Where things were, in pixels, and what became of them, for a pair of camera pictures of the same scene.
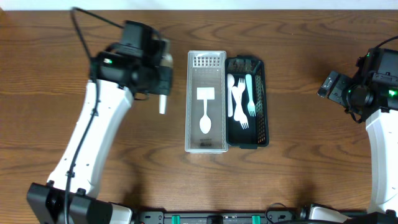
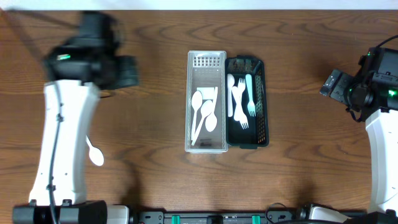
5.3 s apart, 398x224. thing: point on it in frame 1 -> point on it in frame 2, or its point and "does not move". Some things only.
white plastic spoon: [162, 103] -> [206, 107]
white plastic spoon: [205, 122] -> [211, 122]
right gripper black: [333, 88] does not move
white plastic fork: [241, 88] does not move
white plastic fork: [242, 117] does not move
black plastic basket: [257, 134] does not move
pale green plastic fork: [251, 106] does not move
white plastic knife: [230, 82] does not move
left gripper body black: [165, 80] -> [94, 23]
